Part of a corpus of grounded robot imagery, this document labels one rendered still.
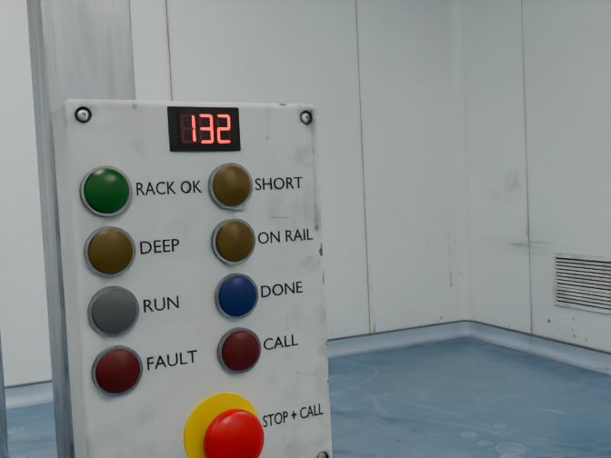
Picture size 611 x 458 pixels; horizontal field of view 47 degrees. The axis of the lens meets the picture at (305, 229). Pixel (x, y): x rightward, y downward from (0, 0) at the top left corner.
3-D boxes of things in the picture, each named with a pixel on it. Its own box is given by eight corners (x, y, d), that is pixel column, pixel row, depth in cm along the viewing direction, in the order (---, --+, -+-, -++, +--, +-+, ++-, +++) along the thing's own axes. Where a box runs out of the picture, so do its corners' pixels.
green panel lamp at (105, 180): (133, 213, 42) (130, 166, 41) (85, 215, 40) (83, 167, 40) (129, 213, 42) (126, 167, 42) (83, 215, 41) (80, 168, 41)
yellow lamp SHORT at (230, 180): (255, 205, 45) (253, 164, 45) (215, 208, 44) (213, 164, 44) (249, 205, 46) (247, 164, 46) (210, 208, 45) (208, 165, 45)
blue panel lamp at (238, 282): (260, 315, 46) (258, 273, 46) (221, 321, 44) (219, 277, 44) (255, 313, 47) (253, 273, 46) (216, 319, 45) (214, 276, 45)
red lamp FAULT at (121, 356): (144, 391, 42) (141, 345, 42) (97, 399, 41) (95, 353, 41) (140, 388, 43) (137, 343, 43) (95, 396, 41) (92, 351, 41)
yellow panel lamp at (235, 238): (257, 261, 46) (255, 218, 45) (218, 264, 44) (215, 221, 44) (252, 260, 46) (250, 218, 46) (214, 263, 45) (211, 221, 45)
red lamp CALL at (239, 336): (263, 369, 46) (261, 327, 46) (225, 376, 45) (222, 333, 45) (257, 366, 47) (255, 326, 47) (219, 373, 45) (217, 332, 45)
